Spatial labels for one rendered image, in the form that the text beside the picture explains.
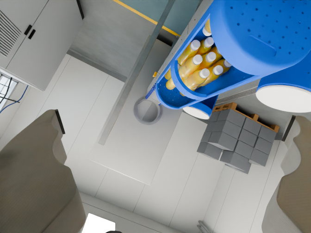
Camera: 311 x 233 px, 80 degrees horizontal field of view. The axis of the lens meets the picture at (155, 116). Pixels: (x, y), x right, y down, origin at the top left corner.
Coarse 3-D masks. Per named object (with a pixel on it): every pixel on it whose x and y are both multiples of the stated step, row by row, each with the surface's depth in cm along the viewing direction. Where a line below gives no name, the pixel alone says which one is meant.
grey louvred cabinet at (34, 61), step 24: (0, 0) 154; (24, 0) 177; (48, 0) 210; (72, 0) 255; (0, 24) 165; (24, 24) 191; (48, 24) 229; (72, 24) 285; (0, 48) 177; (24, 48) 208; (48, 48) 253; (24, 72) 228; (48, 72) 283
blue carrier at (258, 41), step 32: (224, 0) 45; (256, 0) 47; (288, 0) 49; (192, 32) 66; (224, 32) 46; (256, 32) 46; (288, 32) 48; (256, 64) 47; (288, 64) 47; (160, 96) 124; (192, 96) 88
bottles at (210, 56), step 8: (208, 24) 64; (208, 32) 68; (208, 40) 82; (192, 48) 82; (200, 48) 86; (208, 48) 85; (216, 48) 86; (184, 56) 89; (208, 56) 82; (216, 56) 87; (200, 64) 87; (208, 64) 85; (216, 64) 89; (224, 64) 85; (168, 72) 115; (224, 72) 89; (184, 80) 113
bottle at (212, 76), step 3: (213, 66) 86; (210, 69) 85; (210, 72) 85; (213, 72) 84; (210, 75) 86; (213, 75) 85; (216, 75) 85; (219, 75) 86; (207, 78) 88; (210, 78) 87; (213, 78) 86; (216, 78) 86; (207, 81) 91; (210, 81) 90; (201, 84) 96; (204, 84) 95
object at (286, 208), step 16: (288, 128) 10; (304, 128) 9; (288, 144) 10; (304, 144) 8; (288, 160) 8; (304, 160) 7; (288, 176) 6; (304, 176) 6; (288, 192) 6; (304, 192) 6; (272, 208) 6; (288, 208) 5; (304, 208) 5; (272, 224) 6; (288, 224) 5; (304, 224) 5
